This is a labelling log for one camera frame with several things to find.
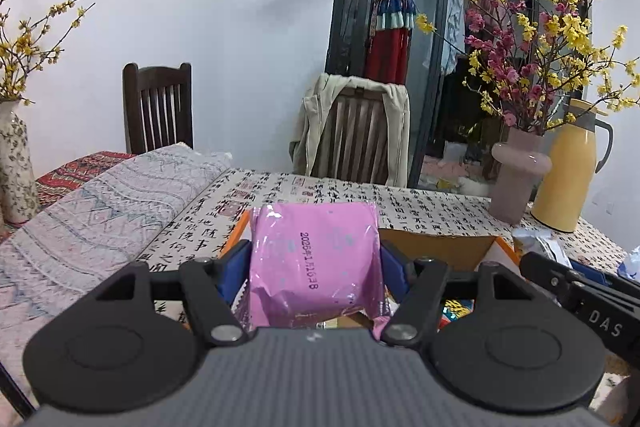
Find brown slatted wooden chair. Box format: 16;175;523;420
310;86;392;186

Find blue yellow snack packet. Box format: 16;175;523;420
439;298;474;334

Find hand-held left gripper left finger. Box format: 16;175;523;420
89;238;252;349

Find red patterned cloth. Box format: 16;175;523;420
34;150;137;208

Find silver snack packet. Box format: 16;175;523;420
511;226;572;266

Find dark framed glass door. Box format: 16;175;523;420
324;0;596;198

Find orange cardboard box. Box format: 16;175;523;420
219;206;522;334

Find yellow flower branches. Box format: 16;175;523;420
0;0;97;106

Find pale hanging clothes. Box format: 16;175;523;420
441;0;467;74

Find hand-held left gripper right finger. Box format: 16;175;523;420
379;242;567;350

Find yellow thermos jug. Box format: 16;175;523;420
530;98;614;234

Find black metal bar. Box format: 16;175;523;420
0;361;37;419

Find folded patterned blanket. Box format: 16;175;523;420
0;143;234;388

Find pink and yellow flower bouquet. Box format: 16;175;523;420
416;0;640;138

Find calligraphy print tablecloth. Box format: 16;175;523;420
135;167;640;427

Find tall patterned vase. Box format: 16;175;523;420
0;99;42;226

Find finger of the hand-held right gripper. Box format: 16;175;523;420
519;250;587;309
567;258;640;303

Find short pink vase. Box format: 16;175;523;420
488;126;552;226

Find beige jacket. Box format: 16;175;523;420
289;73;412;188

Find dark wooden chair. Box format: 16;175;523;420
121;61;194;156

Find pink snack packet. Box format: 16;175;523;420
246;201;389;329

